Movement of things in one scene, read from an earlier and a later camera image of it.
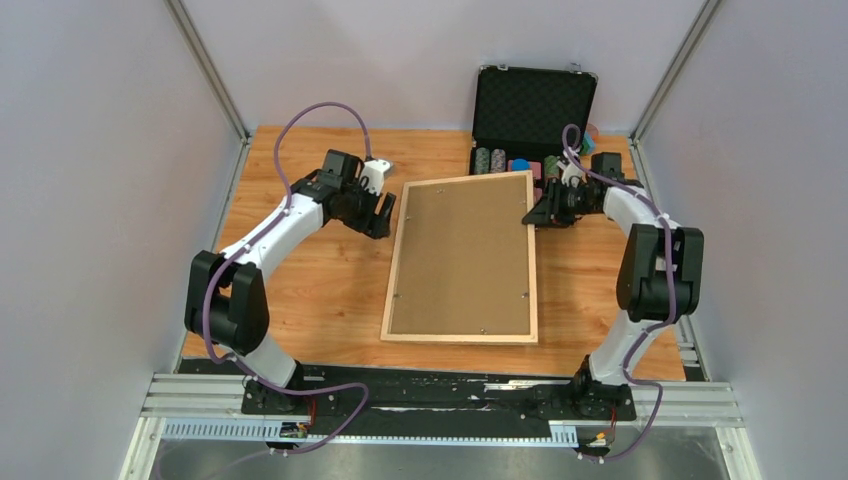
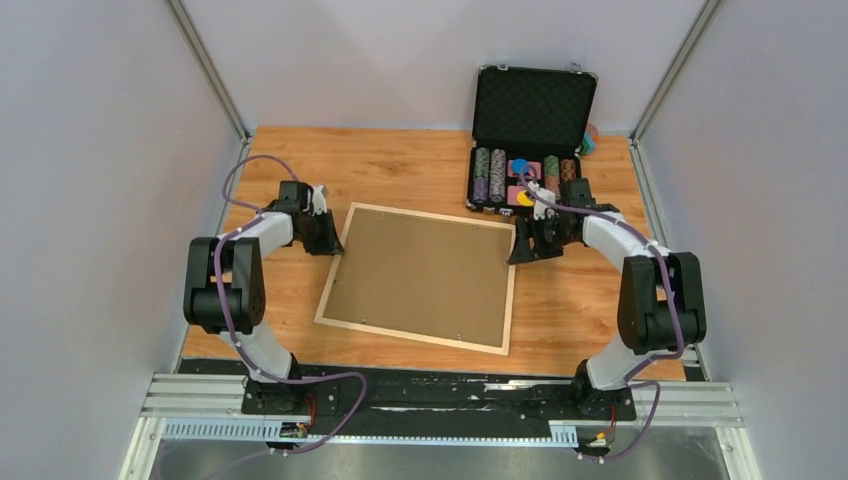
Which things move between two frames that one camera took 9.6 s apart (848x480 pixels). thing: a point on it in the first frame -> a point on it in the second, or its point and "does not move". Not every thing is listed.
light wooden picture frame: [386, 334] -> [505, 350]
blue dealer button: [520, 164] does not move
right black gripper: [548, 210] -> [527, 228]
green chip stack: [551, 168] does not move
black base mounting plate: [438, 400] does not move
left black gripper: [382, 221] -> [330, 243]
